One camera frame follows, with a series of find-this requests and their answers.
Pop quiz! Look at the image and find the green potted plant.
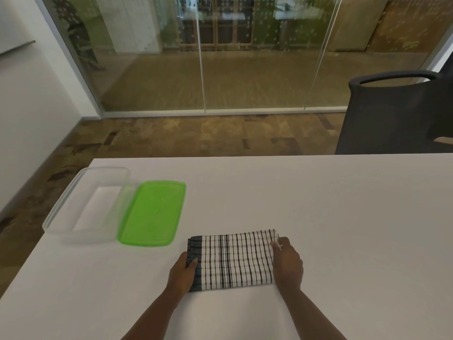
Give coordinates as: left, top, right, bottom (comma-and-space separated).
66, 0, 106, 72

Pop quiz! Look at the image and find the clear plastic container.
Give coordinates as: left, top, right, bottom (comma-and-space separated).
42, 166, 139, 245

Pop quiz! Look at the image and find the person's left forearm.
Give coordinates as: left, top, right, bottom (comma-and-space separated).
120, 290, 185, 340

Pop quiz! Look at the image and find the green plastic lid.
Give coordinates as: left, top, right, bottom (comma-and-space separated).
116, 180, 187, 247

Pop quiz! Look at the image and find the person's right forearm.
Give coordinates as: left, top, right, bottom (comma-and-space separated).
281, 286, 348, 340

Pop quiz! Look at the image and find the person's left hand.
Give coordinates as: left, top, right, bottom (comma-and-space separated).
166, 251, 199, 305

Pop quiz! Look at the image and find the wooden shelving unit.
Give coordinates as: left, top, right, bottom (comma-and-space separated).
176, 0, 285, 52

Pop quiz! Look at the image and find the black white striped cloth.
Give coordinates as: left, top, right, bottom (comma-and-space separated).
186, 228, 282, 293

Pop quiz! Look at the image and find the whiteboard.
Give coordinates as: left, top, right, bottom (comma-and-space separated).
0, 0, 36, 56

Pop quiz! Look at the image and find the black mesh chair with handle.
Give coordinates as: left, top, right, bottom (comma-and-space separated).
335, 69, 453, 155

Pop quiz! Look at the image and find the black office chair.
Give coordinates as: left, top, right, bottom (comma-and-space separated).
426, 75, 453, 141

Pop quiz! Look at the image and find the person's right hand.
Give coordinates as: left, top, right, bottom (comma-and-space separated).
270, 237, 305, 293

